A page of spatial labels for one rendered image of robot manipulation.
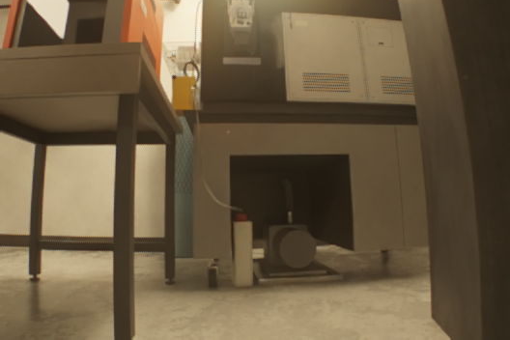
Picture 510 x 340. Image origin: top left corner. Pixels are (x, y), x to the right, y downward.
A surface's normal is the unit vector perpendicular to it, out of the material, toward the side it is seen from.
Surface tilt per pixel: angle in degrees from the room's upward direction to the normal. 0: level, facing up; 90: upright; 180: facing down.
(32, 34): 90
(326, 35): 90
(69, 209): 90
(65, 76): 90
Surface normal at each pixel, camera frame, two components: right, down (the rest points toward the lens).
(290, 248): 0.07, -0.16
